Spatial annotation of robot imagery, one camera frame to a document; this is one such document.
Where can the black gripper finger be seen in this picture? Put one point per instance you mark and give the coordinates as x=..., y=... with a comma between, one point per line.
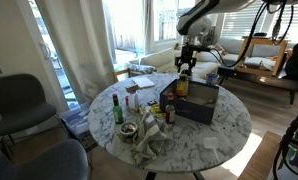
x=179, y=69
x=189, y=71

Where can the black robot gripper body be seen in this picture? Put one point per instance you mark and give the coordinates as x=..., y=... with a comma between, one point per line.
x=186, y=56

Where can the brown bottle yellow lid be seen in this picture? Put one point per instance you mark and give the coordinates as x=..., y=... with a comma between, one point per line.
x=182, y=86

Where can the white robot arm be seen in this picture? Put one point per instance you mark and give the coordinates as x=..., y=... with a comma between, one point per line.
x=194, y=22

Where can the blue cardboard box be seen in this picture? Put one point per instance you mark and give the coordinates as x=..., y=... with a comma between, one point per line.
x=199, y=104

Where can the brown sauce bottle red cap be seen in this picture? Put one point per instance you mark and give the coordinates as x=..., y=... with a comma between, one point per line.
x=170, y=110

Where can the small brown box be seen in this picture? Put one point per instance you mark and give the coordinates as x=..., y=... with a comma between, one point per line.
x=132, y=88

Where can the white plastic bottle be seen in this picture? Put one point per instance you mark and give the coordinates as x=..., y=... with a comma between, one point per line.
x=133, y=100

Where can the small red capped bottle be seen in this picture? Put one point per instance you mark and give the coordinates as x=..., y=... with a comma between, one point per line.
x=127, y=102

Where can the green glass bottle red cap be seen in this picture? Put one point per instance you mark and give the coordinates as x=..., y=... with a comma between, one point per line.
x=117, y=110

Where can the blue rimmed cup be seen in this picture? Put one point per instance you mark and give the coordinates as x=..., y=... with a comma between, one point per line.
x=211, y=78

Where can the white sofa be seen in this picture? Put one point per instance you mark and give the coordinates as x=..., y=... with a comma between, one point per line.
x=206, y=62

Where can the white notebook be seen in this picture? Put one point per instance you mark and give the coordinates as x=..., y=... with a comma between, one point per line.
x=142, y=82

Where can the yellow packets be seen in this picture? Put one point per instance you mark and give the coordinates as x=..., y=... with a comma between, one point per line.
x=156, y=111

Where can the round marble table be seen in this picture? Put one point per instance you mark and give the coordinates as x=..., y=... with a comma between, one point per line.
x=183, y=150

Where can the black low bench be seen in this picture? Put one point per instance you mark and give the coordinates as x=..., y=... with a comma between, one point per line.
x=283, y=83

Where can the striped grey cloth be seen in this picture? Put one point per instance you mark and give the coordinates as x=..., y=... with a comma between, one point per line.
x=148, y=142

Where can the small bowl with snacks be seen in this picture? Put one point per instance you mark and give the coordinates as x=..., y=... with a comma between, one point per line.
x=128, y=130

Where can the beige curtain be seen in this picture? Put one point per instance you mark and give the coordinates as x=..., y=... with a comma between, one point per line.
x=78, y=31

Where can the plastic storage bin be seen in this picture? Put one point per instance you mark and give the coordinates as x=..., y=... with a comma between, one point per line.
x=76, y=120

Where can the wooden side table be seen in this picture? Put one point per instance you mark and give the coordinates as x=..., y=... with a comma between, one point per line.
x=260, y=163

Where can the grey chair front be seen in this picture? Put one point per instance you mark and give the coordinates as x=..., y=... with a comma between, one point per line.
x=66, y=160

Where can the dark grey chair left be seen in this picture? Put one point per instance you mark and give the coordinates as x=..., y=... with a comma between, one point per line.
x=22, y=104

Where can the wooden frame armchair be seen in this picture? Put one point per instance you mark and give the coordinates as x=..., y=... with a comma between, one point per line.
x=261, y=57

